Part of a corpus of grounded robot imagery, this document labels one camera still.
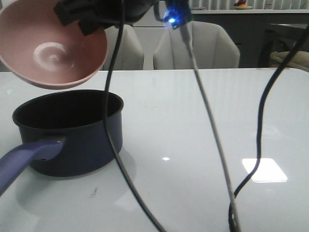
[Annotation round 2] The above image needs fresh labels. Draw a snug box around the right beige chair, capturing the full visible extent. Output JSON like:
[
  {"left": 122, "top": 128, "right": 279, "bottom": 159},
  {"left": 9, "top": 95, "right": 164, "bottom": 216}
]
[{"left": 153, "top": 21, "right": 240, "bottom": 70}]

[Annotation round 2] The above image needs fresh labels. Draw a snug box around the blue lit camera module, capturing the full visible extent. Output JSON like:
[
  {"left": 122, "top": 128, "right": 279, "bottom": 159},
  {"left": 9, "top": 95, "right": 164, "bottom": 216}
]
[{"left": 163, "top": 0, "right": 193, "bottom": 29}]

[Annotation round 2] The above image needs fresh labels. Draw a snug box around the pink bowl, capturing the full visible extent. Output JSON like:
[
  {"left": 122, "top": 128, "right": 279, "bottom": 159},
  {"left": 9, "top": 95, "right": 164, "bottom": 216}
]
[{"left": 0, "top": 0, "right": 108, "bottom": 89}]

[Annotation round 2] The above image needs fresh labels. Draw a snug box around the left beige chair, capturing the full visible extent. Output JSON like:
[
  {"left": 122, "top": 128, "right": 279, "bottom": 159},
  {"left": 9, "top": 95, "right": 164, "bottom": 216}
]
[{"left": 101, "top": 25, "right": 144, "bottom": 71}]

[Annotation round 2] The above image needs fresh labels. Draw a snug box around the beige cushion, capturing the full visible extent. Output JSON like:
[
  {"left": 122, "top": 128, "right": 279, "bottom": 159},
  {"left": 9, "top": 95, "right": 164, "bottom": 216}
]
[{"left": 270, "top": 51, "right": 309, "bottom": 72}]

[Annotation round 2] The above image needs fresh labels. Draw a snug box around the black right cable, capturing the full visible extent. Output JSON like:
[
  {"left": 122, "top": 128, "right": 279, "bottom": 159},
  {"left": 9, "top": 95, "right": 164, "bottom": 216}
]
[{"left": 228, "top": 29, "right": 309, "bottom": 232}]

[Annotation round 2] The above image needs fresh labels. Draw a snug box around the grey counter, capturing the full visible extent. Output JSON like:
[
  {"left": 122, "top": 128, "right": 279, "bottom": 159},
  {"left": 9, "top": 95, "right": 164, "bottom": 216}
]
[{"left": 193, "top": 9, "right": 309, "bottom": 68}]

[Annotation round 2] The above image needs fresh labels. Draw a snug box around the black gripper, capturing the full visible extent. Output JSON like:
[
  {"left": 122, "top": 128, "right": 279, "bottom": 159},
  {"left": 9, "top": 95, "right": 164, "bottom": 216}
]
[{"left": 54, "top": 0, "right": 158, "bottom": 36}]

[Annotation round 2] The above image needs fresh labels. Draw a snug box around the fruit plate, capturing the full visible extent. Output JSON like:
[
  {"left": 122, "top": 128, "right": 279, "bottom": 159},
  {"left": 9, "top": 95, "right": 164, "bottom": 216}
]
[{"left": 233, "top": 0, "right": 253, "bottom": 10}]

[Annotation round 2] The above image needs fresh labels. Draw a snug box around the dark blue saucepan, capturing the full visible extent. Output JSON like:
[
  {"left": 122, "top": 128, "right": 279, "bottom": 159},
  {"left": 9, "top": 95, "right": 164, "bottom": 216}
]
[{"left": 0, "top": 89, "right": 124, "bottom": 193}]

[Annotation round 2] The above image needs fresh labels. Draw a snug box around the beige chair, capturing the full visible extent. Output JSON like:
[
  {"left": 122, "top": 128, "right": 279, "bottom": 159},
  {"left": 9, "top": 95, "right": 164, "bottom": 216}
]
[
  {"left": 153, "top": 21, "right": 240, "bottom": 70},
  {"left": 101, "top": 25, "right": 144, "bottom": 71}
]

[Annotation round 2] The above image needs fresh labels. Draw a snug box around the black thin cable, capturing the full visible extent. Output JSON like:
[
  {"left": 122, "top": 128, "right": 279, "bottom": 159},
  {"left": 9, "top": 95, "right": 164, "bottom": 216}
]
[{"left": 104, "top": 0, "right": 167, "bottom": 232}]

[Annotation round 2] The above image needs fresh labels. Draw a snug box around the grey cable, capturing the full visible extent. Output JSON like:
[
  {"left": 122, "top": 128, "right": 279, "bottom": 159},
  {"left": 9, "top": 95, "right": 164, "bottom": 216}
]
[{"left": 180, "top": 23, "right": 242, "bottom": 232}]

